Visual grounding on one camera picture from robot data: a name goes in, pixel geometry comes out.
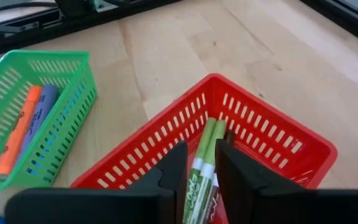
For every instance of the purple fat highlighter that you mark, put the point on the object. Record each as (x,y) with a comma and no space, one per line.
(42,105)

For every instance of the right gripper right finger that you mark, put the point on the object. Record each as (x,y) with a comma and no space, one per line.
(291,208)

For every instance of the red plastic basket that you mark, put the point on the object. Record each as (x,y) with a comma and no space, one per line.
(319,165)

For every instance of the green plastic basket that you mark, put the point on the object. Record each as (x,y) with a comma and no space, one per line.
(57,56)

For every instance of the orange fat highlighter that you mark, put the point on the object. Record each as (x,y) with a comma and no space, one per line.
(14,140)

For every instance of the light green Expo marker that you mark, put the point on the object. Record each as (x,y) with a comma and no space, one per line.
(217,140)

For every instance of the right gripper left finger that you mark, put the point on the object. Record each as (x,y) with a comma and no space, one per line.
(89,207)

